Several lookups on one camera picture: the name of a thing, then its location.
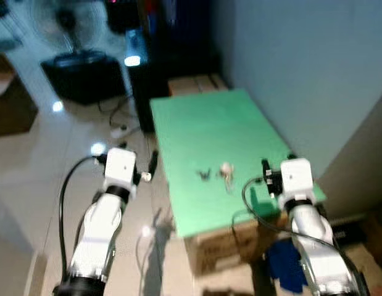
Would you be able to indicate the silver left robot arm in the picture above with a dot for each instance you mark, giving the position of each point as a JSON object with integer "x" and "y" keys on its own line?
{"x": 98, "y": 231}

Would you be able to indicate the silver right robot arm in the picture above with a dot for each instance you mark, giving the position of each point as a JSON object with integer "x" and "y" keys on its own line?
{"x": 317, "y": 246}

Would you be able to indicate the keys with white fob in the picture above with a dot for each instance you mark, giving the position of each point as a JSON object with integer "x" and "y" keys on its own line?
{"x": 226, "y": 171}

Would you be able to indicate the white power strip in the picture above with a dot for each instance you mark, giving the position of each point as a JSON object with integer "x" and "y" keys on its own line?
{"x": 120, "y": 131}

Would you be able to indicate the green table board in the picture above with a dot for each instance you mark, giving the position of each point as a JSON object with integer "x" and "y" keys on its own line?
{"x": 221, "y": 135}

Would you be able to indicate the black square box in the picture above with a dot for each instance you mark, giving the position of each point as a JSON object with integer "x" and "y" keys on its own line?
{"x": 83, "y": 77}

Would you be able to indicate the blue cloth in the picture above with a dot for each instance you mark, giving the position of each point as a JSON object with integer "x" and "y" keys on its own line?
{"x": 286, "y": 265}

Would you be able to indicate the printed cardboard box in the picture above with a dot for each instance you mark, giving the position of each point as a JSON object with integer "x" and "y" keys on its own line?
{"x": 221, "y": 250}

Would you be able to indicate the black flat device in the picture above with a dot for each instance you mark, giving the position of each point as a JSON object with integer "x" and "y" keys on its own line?
{"x": 348, "y": 233}

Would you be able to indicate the plain brown cardboard box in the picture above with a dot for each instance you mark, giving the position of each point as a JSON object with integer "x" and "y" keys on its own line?
{"x": 197, "y": 84}

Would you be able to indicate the clear glowing bottle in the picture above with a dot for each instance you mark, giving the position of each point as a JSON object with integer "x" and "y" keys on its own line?
{"x": 134, "y": 49}

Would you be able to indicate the tall black cabinet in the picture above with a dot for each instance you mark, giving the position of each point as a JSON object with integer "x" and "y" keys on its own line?
{"x": 175, "y": 43}

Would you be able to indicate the brown crate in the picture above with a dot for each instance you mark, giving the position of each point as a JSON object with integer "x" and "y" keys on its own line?
{"x": 377, "y": 237}

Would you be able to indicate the brown wooden furniture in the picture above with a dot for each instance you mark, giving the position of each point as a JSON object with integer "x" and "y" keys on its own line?
{"x": 10, "y": 102}

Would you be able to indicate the standing fan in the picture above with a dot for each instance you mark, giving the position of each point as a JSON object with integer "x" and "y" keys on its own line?
{"x": 70, "y": 24}

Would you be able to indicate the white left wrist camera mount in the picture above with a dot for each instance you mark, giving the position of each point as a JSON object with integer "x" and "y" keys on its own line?
{"x": 120, "y": 166}

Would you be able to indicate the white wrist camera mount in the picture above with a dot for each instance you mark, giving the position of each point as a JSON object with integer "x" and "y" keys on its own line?
{"x": 297, "y": 177}
{"x": 120, "y": 166}

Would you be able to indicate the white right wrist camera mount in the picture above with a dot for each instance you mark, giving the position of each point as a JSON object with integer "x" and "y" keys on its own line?
{"x": 297, "y": 177}

